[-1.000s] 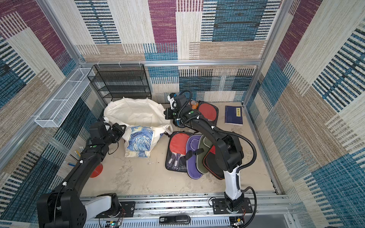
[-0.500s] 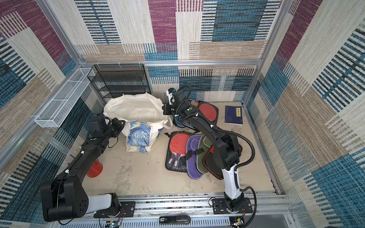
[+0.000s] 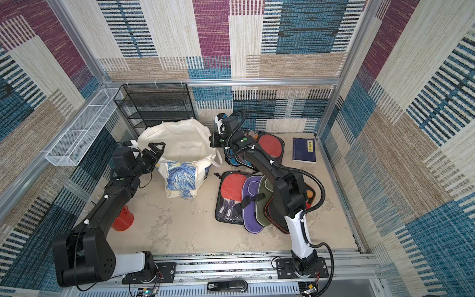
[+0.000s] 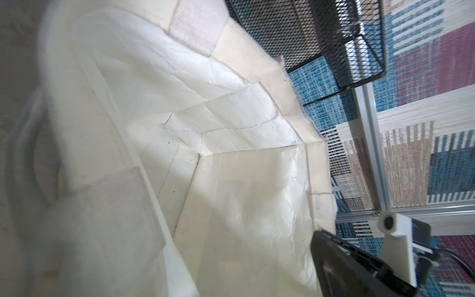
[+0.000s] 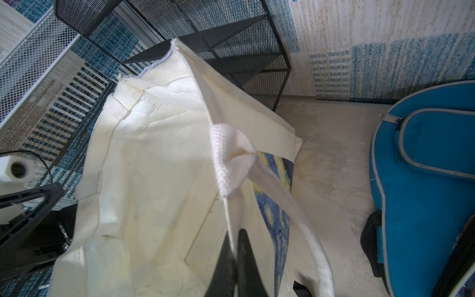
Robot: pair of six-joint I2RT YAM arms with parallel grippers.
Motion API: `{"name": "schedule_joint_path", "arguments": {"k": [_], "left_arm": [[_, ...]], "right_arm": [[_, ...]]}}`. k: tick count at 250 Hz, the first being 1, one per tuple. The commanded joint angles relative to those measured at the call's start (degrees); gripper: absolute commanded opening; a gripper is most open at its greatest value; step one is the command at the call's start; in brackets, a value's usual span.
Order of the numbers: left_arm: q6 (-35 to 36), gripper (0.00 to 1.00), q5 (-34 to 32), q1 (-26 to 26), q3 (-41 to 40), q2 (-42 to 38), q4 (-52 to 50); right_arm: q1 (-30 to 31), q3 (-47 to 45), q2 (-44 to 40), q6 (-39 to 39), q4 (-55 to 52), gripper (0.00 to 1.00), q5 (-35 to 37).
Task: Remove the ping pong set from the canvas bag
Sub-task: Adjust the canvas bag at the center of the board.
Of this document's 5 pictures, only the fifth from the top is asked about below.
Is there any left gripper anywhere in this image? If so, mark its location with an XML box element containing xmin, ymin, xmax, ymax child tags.
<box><xmin>1</xmin><ymin>183</ymin><xmax>77</xmax><ymax>281</ymax></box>

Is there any clear ping pong set case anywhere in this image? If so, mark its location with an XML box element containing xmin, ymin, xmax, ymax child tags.
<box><xmin>431</xmin><ymin>215</ymin><xmax>475</xmax><ymax>297</ymax></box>

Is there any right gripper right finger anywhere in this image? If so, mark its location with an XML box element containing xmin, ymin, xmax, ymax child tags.
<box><xmin>237</xmin><ymin>229</ymin><xmax>268</xmax><ymax>297</ymax></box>

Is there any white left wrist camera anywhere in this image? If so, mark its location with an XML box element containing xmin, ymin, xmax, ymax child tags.
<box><xmin>1</xmin><ymin>155</ymin><xmax>35</xmax><ymax>225</ymax></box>

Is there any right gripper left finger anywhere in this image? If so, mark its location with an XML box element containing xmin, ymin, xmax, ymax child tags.
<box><xmin>204</xmin><ymin>233</ymin><xmax>237</xmax><ymax>297</ymax></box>

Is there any canvas tote bag starry print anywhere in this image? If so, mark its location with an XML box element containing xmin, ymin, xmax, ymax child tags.
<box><xmin>48</xmin><ymin>39</ymin><xmax>335</xmax><ymax>297</ymax></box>

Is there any blue ping pong paddle case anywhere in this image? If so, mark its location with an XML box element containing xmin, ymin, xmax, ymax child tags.
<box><xmin>361</xmin><ymin>80</ymin><xmax>475</xmax><ymax>297</ymax></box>

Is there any black wire shelf rack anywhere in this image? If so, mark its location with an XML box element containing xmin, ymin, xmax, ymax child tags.
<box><xmin>53</xmin><ymin>1</ymin><xmax>291</xmax><ymax>110</ymax></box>

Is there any white mesh wall basket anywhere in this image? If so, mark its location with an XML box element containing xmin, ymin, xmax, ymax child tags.
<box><xmin>1</xmin><ymin>8</ymin><xmax>79</xmax><ymax>125</ymax></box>

